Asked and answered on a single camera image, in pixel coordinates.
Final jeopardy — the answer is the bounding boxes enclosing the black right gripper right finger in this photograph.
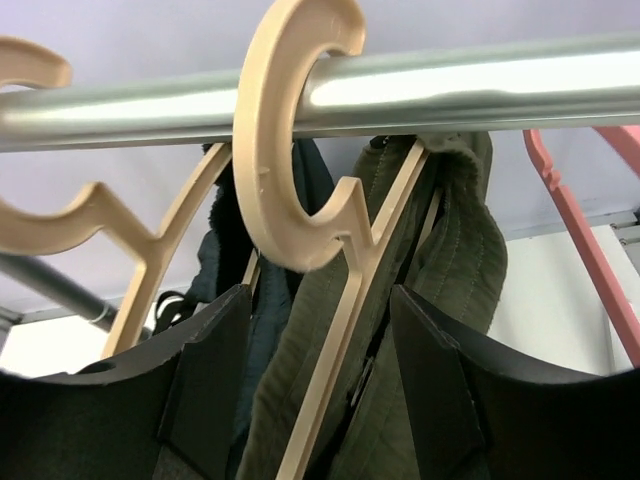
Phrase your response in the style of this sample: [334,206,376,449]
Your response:
[363,285,639,479]

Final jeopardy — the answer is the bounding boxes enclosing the pink plastic hanger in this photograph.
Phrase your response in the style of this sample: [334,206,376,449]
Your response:
[523,130,639,368]

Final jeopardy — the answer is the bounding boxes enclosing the navy blue shorts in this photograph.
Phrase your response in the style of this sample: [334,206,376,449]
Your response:
[153,139,334,479]

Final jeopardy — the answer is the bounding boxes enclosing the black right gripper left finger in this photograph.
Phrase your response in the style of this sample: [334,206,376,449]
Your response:
[1,285,251,479]

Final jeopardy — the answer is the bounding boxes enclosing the beige hanger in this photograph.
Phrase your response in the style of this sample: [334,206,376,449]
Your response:
[232,1,428,479]
[0,35,261,361]

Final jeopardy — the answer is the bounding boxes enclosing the metal clothes rack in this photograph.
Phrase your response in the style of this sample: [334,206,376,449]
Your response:
[0,32,640,335]

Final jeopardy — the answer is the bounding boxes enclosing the olive green shorts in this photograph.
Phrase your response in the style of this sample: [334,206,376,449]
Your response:
[237,132,508,479]

